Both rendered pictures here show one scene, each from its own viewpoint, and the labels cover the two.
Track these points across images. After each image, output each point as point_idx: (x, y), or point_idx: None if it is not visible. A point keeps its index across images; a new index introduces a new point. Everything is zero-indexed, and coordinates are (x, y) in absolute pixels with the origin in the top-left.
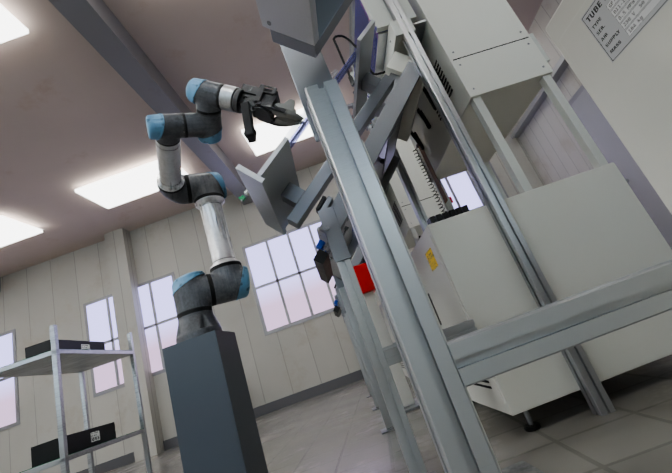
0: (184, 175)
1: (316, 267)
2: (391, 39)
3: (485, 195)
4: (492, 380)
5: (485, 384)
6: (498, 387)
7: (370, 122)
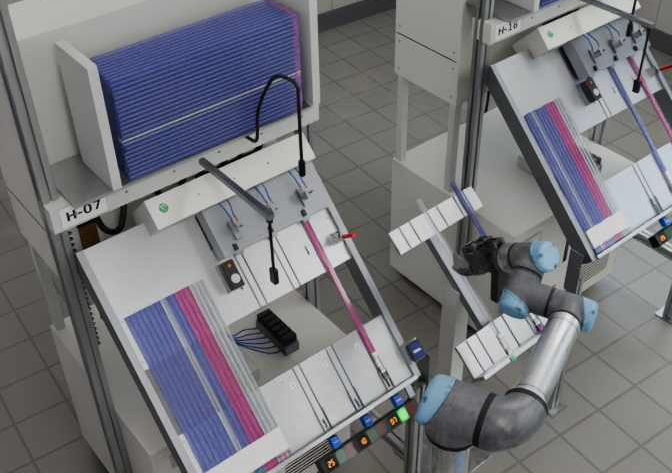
0: (497, 394)
1: (391, 430)
2: (306, 116)
3: (317, 294)
4: (345, 437)
5: (327, 452)
6: (348, 437)
7: (236, 217)
